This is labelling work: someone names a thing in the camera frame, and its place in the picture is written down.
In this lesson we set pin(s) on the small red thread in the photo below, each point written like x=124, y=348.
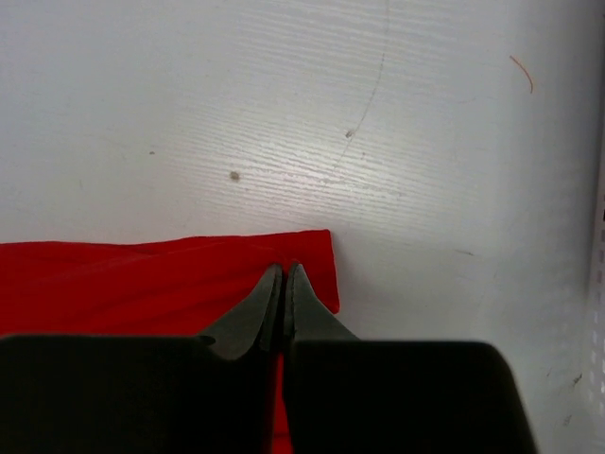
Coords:
x=523, y=69

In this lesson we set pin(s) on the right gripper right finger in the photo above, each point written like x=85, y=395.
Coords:
x=347, y=395

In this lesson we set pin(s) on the red t-shirt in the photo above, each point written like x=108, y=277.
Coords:
x=172, y=288

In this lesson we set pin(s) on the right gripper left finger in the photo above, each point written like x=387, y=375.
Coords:
x=213, y=392

